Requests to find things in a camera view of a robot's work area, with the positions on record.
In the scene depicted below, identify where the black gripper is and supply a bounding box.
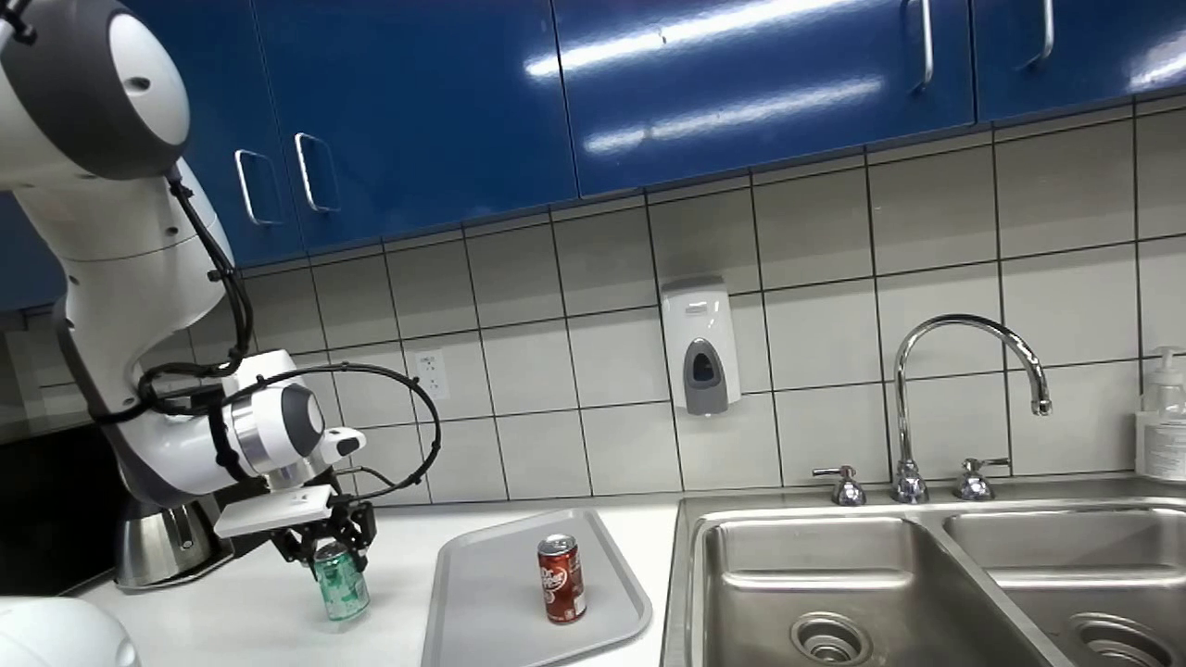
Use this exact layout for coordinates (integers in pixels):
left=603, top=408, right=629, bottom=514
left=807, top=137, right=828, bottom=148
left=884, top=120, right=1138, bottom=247
left=274, top=499, right=383, bottom=574

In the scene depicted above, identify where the green soda can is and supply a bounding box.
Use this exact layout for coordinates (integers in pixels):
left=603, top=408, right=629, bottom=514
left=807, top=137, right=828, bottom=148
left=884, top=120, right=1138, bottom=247
left=309, top=535, right=374, bottom=626

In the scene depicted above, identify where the red soda can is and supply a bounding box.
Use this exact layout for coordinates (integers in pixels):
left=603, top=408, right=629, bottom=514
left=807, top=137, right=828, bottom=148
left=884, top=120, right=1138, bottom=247
left=535, top=530, right=592, bottom=626

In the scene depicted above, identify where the grey plastic tray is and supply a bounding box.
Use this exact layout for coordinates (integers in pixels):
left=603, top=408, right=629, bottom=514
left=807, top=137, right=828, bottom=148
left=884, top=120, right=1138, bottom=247
left=417, top=504, right=655, bottom=667

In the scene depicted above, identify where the black microwave oven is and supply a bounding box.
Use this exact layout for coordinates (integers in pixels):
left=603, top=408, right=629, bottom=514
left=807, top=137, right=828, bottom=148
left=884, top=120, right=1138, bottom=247
left=0, top=420, right=126, bottom=605

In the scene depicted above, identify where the stainless steel double sink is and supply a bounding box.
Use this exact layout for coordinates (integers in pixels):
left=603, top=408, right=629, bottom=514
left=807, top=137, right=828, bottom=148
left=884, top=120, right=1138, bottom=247
left=655, top=473, right=1186, bottom=667

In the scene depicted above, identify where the chrome faucet knob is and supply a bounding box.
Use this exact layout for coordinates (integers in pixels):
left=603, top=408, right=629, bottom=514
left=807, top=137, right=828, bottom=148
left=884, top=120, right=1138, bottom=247
left=954, top=455, right=1015, bottom=504
left=807, top=463, right=871, bottom=506

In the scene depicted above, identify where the chrome gooseneck faucet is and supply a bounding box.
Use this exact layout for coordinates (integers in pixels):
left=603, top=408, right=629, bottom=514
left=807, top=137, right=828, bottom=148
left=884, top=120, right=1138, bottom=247
left=884, top=311, right=1057, bottom=504

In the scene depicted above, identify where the clear soap pump bottle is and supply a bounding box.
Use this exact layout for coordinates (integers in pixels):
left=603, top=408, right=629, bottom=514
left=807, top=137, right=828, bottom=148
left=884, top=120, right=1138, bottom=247
left=1130, top=343, right=1186, bottom=485

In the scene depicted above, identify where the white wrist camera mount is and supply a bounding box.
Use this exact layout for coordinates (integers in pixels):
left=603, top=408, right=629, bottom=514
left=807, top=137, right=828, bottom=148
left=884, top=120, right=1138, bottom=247
left=210, top=481, right=342, bottom=546

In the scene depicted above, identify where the white wall power outlet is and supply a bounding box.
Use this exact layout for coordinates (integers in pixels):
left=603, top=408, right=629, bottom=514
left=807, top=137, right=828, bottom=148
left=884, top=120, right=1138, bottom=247
left=403, top=348, right=451, bottom=420

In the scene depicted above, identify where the silver wall cabinet handle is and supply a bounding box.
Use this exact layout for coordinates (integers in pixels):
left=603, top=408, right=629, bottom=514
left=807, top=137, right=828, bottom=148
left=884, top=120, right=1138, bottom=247
left=231, top=146, right=270, bottom=232
left=912, top=0, right=942, bottom=88
left=289, top=131, right=338, bottom=220
left=1024, top=0, right=1059, bottom=74

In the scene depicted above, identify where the white wall soap dispenser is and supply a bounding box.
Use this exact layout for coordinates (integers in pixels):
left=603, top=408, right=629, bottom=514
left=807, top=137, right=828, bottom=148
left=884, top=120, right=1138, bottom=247
left=655, top=279, right=746, bottom=420

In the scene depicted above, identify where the blue glossy wall cabinet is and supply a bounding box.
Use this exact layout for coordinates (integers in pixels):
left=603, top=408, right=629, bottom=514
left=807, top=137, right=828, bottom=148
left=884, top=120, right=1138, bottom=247
left=0, top=0, right=1186, bottom=314

